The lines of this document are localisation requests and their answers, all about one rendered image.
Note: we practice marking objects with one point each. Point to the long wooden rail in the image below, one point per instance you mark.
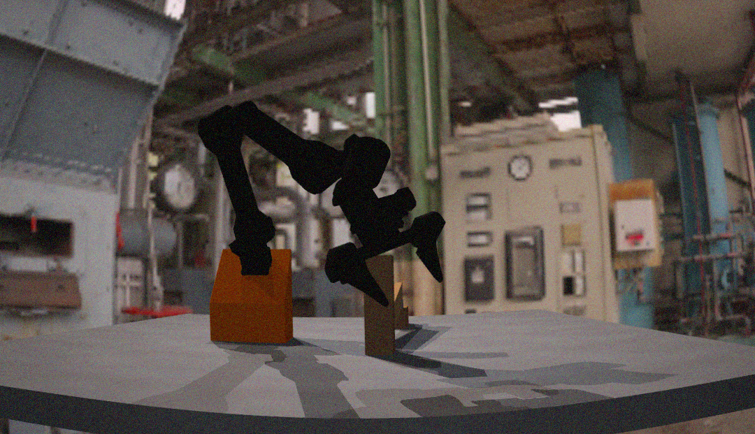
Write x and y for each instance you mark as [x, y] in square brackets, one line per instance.
[398, 297]

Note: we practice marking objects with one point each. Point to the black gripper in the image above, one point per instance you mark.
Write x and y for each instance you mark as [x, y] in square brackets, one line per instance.
[346, 263]

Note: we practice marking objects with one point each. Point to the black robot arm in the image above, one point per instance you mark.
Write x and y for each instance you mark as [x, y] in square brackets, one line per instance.
[313, 164]

